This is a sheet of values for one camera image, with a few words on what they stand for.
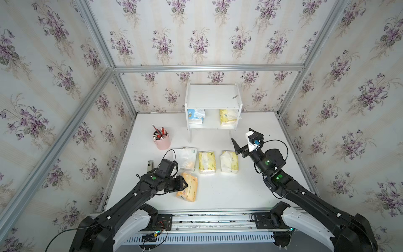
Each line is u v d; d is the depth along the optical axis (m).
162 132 0.96
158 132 0.96
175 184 0.71
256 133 0.69
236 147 0.67
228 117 0.92
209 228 0.73
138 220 0.57
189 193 0.78
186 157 0.91
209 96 0.84
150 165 0.88
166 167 0.64
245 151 0.64
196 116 0.90
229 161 0.90
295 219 0.57
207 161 0.90
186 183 0.79
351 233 0.39
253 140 0.58
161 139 0.91
